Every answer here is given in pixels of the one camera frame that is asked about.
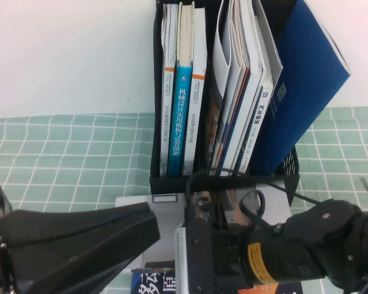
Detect dark book large white characters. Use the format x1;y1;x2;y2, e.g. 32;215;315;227
131;262;304;294

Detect large blue cover book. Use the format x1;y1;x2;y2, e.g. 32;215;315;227
248;0;353;176

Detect dark picture cover magazine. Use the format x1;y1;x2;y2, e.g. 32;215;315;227
202;69;225;170

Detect thin beige edged magazine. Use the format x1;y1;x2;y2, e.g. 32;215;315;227
216;0;252;176

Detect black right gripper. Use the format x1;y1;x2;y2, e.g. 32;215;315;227
183;195;250;294

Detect green checked tablecloth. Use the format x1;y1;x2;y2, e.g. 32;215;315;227
0;105;368;294

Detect white AgileX robotics brochure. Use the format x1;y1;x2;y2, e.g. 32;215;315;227
115;183;291;271

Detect white ribbed strip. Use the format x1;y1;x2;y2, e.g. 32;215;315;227
174;222;188;294

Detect worn white book orange band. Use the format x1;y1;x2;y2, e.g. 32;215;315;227
159;2;179;178

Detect white automobile suspension book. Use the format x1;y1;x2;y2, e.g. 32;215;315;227
237;0;285;176

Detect black arched wrist cable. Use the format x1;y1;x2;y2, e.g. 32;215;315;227
185;167;258;200

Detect blue mechanical design book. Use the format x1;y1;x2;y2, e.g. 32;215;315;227
167;1;194;178

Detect black mesh book holder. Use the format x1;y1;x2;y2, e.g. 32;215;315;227
148;0;301;206

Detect black looped wrist cable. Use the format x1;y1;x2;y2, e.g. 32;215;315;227
238;189;283;235

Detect white curled cover magazine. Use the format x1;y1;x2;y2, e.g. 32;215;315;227
210;0;236;170

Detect leaning magazines stack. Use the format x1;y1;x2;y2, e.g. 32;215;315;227
218;0;266;177

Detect black straight arm cable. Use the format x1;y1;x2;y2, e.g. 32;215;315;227
268;180;326;206

